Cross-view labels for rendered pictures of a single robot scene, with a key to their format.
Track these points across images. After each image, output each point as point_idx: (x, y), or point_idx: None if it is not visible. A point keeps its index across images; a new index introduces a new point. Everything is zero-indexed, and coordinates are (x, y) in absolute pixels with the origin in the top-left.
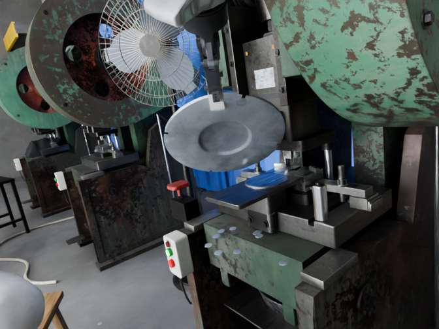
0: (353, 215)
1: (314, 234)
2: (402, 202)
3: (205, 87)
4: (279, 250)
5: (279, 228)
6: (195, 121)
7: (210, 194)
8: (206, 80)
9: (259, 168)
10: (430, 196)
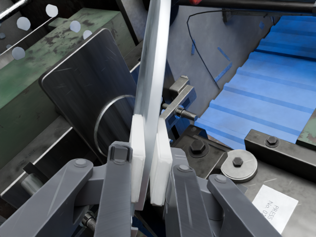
0: None
1: (17, 163)
2: None
3: (120, 152)
4: (5, 112)
5: (60, 118)
6: (148, 59)
7: (110, 35)
8: (169, 158)
9: (181, 114)
10: None
